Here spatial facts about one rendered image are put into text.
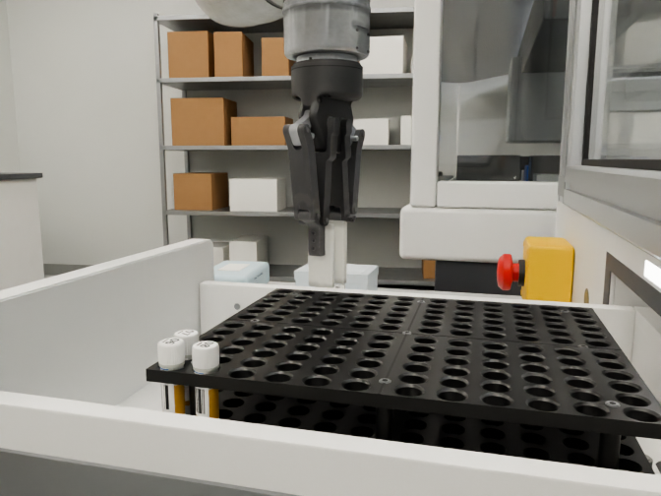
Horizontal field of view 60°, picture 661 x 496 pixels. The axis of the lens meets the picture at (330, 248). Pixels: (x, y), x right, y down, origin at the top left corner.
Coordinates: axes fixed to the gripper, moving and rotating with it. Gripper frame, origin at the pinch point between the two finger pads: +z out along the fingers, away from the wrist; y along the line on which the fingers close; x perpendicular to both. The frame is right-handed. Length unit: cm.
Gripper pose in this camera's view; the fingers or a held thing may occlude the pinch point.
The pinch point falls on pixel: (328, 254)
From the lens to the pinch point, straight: 62.9
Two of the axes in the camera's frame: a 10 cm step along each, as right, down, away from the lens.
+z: 0.0, 9.9, 1.5
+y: 5.1, -1.3, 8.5
